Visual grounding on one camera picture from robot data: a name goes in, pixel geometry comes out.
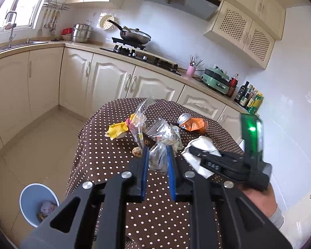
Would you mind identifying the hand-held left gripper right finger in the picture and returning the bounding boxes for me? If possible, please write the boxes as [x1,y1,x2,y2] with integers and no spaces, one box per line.
[166,145,293,249]

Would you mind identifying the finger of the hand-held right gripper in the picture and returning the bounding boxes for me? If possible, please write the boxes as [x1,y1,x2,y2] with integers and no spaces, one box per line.
[200,159,249,181]
[189,146,245,162]

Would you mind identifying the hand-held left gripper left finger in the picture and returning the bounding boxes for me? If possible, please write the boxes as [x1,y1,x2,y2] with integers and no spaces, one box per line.
[20,146,150,249]

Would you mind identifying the white tissue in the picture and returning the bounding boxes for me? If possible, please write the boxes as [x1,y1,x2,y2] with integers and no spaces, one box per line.
[183,135,221,179]

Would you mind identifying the clear bag with crumbs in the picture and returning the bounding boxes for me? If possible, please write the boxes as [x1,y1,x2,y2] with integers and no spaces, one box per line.
[148,141,171,173]

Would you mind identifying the white printed wrapper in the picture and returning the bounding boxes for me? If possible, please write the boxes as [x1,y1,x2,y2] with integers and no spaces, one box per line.
[171,126,184,151]

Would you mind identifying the crushed orange drink can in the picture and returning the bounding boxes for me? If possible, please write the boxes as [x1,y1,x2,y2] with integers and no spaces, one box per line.
[177,113,208,133]

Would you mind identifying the clear zip bag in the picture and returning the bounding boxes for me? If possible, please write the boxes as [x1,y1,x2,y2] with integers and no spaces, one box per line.
[146,118,180,146]

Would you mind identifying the small yellow wrapper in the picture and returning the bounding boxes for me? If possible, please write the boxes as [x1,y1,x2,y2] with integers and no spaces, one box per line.
[105,121,130,139]

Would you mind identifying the crinkled clear plastic bag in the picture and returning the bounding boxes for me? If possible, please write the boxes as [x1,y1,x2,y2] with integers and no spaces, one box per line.
[130,98,156,148]

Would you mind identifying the blue plastic waste bin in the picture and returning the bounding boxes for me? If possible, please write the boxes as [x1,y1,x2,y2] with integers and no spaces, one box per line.
[19,183,60,234]

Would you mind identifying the person's right forearm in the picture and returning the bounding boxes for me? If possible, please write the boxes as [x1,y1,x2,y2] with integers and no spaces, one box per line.
[268,205,285,232]

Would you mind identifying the person's right hand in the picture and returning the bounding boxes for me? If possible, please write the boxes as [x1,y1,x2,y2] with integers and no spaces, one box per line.
[242,186,278,218]

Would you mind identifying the brown polka dot tablecloth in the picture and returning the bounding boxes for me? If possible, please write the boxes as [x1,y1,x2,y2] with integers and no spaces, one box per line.
[66,98,245,249]

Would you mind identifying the brown sauce bottle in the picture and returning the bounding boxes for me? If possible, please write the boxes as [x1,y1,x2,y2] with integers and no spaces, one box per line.
[245,85,256,108]

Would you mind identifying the dark glass bottle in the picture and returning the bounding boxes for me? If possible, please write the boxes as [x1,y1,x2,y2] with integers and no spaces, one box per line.
[234,81,250,104]

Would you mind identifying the cola bottle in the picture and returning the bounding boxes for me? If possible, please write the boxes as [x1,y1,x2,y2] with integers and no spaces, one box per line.
[227,73,239,98]

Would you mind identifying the green electric grill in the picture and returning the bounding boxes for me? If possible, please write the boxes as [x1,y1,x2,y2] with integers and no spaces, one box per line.
[200,67,231,95]

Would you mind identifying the bundle of chopsticks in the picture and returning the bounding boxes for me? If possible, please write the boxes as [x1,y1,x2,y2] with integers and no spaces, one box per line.
[189,55,205,68]

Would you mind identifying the black gas stove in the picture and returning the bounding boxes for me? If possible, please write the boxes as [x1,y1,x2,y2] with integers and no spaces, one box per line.
[100,44,182,76]

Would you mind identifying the wide lattice door cabinet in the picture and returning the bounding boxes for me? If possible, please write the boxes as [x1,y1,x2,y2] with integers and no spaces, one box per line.
[203,0,275,70]

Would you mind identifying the black wok with lid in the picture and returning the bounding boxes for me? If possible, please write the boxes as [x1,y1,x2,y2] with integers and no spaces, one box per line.
[107,19,152,45]

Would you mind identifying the steel steamer pot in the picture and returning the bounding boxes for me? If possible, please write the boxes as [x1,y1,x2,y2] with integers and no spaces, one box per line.
[71,21,94,43]

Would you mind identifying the cream perforated round plate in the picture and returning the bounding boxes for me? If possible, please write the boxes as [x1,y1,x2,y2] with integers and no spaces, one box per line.
[100,14,118,30]

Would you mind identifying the red bowl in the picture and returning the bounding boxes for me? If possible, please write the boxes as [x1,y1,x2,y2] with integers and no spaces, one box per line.
[61,28,73,41]

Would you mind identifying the hanging skimmer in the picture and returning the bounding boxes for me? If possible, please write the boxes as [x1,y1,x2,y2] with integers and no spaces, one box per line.
[50,10,60,35]

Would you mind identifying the steel sink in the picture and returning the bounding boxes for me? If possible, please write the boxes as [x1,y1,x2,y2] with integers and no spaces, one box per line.
[0,40,49,55]

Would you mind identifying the steel faucet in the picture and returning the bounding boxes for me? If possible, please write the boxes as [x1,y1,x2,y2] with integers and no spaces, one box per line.
[5,11,18,48]

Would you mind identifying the kitchen window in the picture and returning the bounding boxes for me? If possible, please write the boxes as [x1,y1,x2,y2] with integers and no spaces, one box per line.
[0,0,56,32]

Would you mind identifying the cream upper wall cabinets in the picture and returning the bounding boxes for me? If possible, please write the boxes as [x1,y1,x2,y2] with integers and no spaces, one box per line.
[192,0,286,40]

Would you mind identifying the wall utensil rack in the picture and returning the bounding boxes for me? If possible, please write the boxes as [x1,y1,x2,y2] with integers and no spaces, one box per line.
[43,0,70,11]

